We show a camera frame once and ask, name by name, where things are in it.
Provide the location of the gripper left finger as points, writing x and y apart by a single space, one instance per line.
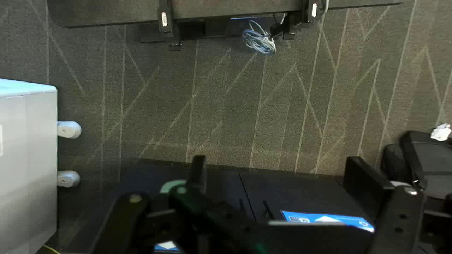
183 208

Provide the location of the dark desk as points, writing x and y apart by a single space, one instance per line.
229 8

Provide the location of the crumpled white paper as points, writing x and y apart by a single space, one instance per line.
441 132

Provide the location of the black bag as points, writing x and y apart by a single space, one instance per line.
436 162

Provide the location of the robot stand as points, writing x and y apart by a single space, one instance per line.
300 190

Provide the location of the white cabinet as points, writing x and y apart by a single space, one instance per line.
28 158

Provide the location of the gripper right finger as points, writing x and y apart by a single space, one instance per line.
399 218

